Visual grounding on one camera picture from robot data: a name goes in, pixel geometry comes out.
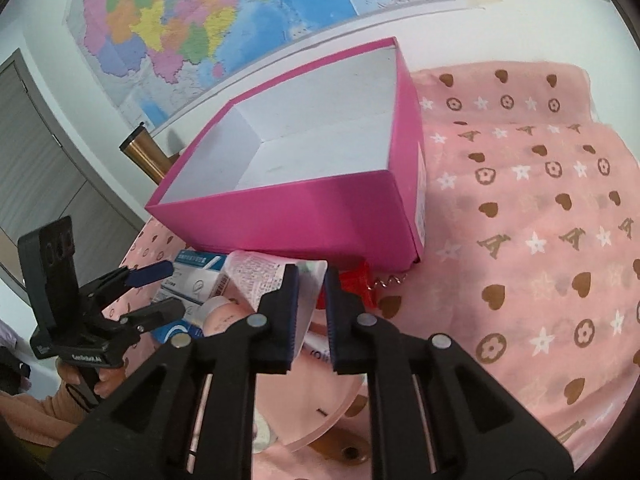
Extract blue white medicine box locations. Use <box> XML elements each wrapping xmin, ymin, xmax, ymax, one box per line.
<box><xmin>152</xmin><ymin>249</ymin><xmax>228</xmax><ymax>344</ymax></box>

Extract red spiral toy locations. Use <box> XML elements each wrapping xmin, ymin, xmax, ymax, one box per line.
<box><xmin>338</xmin><ymin>260</ymin><xmax>407</xmax><ymax>310</ymax></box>

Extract pink cosmetic tube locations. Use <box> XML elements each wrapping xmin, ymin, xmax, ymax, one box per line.
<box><xmin>203</xmin><ymin>250</ymin><xmax>328</xmax><ymax>356</ymax></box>

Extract left hand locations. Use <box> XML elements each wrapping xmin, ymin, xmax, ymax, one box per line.
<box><xmin>55</xmin><ymin>358</ymin><xmax>126</xmax><ymax>399</ymax></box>

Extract pink sweater left sleeve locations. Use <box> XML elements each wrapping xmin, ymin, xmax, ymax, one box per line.
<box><xmin>0</xmin><ymin>382</ymin><xmax>88</xmax><ymax>448</ymax></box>

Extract copper thermos bottle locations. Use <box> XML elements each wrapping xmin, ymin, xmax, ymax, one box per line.
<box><xmin>119</xmin><ymin>122</ymin><xmax>179</xmax><ymax>184</ymax></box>

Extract grey door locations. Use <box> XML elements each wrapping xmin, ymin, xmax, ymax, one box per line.
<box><xmin>1</xmin><ymin>50</ymin><xmax>142</xmax><ymax>301</ymax></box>

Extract pink cardboard box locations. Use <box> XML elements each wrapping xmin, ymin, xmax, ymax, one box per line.
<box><xmin>146</xmin><ymin>37</ymin><xmax>426</xmax><ymax>272</ymax></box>

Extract pink patterned tablecloth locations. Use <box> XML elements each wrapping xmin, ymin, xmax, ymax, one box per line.
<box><xmin>127</xmin><ymin>62</ymin><xmax>639</xmax><ymax>466</ymax></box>

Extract black tracking camera left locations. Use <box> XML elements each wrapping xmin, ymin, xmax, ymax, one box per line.
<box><xmin>17</xmin><ymin>216</ymin><xmax>81</xmax><ymax>360</ymax></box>

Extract colourful wall map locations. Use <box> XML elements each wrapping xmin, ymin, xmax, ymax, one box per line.
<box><xmin>66</xmin><ymin>0</ymin><xmax>439</xmax><ymax>128</ymax></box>

